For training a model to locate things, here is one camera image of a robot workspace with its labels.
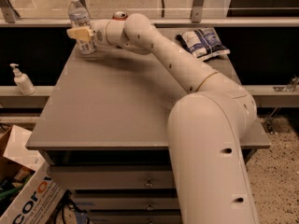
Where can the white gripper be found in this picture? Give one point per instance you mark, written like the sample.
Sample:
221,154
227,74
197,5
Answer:
99,34

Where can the clear blue plastic water bottle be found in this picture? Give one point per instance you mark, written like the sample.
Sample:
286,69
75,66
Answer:
79,16

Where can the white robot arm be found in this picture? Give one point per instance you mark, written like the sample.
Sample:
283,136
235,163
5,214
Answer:
205,127

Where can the white pump dispenser bottle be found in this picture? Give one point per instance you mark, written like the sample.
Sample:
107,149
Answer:
22,81

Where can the red soda can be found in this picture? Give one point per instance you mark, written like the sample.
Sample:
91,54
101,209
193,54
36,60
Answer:
120,16

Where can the grey drawer cabinet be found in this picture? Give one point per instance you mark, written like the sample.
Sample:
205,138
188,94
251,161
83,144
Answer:
103,133

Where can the blue white snack bag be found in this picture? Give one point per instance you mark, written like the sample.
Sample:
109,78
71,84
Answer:
202,43

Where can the top drawer knob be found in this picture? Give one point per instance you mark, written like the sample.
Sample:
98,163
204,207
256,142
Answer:
149,183

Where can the drawer knob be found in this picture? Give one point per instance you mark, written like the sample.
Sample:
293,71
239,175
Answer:
149,183
150,207

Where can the white cardboard box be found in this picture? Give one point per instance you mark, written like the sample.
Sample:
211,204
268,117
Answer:
28,194

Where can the metal clamp bracket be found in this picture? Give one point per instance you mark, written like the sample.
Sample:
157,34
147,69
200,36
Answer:
290,87

